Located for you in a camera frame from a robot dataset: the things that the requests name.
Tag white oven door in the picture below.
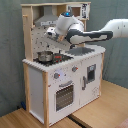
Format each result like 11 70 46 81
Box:
49 80 79 125

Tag white cabinet door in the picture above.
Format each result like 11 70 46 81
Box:
80 55 102 106

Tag black toy stovetop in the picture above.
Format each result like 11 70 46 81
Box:
35 53 71 67

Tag grey range hood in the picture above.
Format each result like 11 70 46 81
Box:
33 5 58 27

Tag small metal pot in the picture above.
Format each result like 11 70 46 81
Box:
38 51 53 62

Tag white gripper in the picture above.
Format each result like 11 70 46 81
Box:
45 27 59 39

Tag grey toy sink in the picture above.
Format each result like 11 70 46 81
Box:
68 47 94 56

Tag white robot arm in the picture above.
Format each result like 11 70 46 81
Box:
45 12 128 45

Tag white toy microwave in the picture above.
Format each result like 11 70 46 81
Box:
66 3 90 20

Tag right red stove knob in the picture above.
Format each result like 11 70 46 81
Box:
72 66 78 72

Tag wooden toy kitchen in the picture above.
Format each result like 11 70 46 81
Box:
22 2 105 128

